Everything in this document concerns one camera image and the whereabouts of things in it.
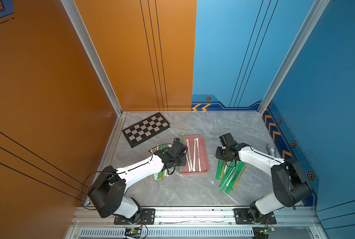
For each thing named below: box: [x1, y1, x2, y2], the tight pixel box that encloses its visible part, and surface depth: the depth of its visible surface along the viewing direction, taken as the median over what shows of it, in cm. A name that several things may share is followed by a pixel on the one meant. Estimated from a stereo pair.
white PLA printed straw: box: [195, 137, 202, 172], surface depth 96 cm
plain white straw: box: [192, 138, 196, 172], surface depth 96 cm
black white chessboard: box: [121, 112, 171, 149], surface depth 107 cm
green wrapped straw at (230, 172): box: [215, 159, 248, 195], surface depth 88 cm
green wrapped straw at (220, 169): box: [215, 159, 226, 180], surface depth 90 cm
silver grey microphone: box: [266, 143, 277, 158], surface depth 96 cm
